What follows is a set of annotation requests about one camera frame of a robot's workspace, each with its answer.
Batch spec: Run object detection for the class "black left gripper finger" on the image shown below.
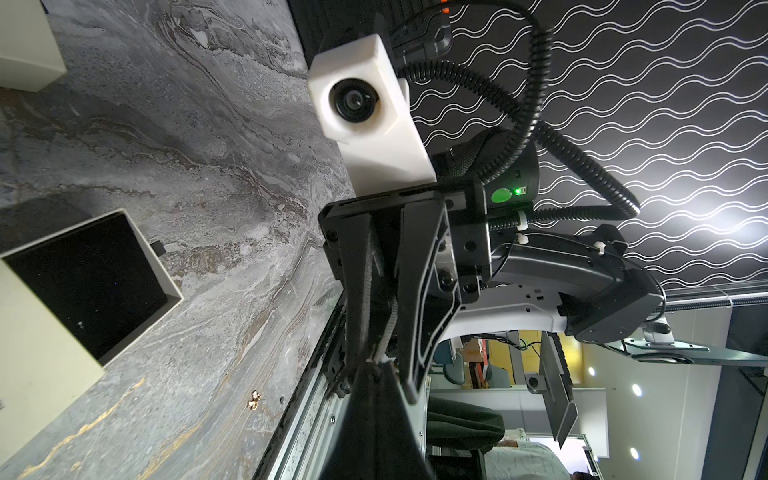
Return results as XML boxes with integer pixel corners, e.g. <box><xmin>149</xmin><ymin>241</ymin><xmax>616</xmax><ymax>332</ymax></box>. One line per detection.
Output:
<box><xmin>319</xmin><ymin>362</ymin><xmax>435</xmax><ymax>480</ymax></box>

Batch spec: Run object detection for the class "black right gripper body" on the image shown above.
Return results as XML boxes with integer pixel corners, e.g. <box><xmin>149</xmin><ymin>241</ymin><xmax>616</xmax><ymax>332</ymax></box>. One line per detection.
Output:
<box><xmin>318</xmin><ymin>128</ymin><xmax>538</xmax><ymax>300</ymax></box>

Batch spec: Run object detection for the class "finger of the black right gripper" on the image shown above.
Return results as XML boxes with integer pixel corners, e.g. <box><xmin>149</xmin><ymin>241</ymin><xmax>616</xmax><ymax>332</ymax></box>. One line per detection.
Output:
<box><xmin>394</xmin><ymin>197</ymin><xmax>460</xmax><ymax>404</ymax></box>
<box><xmin>326</xmin><ymin>213</ymin><xmax>393</xmax><ymax>372</ymax></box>

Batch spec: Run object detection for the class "cream jewelry box sleeve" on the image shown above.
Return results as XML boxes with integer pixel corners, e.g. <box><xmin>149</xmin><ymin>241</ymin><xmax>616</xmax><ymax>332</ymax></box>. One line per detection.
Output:
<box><xmin>1</xmin><ymin>0</ymin><xmax>67</xmax><ymax>92</ymax></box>

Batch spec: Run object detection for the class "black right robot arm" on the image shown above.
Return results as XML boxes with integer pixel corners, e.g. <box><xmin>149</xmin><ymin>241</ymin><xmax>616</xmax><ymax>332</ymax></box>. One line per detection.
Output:
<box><xmin>319</xmin><ymin>129</ymin><xmax>663</xmax><ymax>399</ymax></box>

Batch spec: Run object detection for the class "gold earring near edge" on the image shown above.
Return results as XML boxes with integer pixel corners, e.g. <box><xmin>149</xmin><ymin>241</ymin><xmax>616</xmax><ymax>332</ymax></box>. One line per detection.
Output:
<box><xmin>247</xmin><ymin>390</ymin><xmax>262</xmax><ymax>411</ymax></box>

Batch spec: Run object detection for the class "person in pale shirt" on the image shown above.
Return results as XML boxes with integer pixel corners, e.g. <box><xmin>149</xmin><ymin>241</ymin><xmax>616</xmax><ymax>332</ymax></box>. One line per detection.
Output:
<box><xmin>484</xmin><ymin>439</ymin><xmax>597</xmax><ymax>480</ymax></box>

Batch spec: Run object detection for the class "dark monitor on stand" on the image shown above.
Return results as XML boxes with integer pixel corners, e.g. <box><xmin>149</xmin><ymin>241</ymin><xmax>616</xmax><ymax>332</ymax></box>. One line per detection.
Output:
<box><xmin>526</xmin><ymin>331</ymin><xmax>578</xmax><ymax>447</ymax></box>

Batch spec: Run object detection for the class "aluminium front rail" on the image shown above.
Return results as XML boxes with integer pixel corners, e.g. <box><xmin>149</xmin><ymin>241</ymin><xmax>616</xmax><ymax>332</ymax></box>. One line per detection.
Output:
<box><xmin>253</xmin><ymin>299</ymin><xmax>429</xmax><ymax>479</ymax></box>

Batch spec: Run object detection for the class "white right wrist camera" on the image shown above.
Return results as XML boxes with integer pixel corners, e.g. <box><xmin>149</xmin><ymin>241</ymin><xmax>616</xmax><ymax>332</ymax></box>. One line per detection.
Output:
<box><xmin>308</xmin><ymin>34</ymin><xmax>436</xmax><ymax>197</ymax></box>

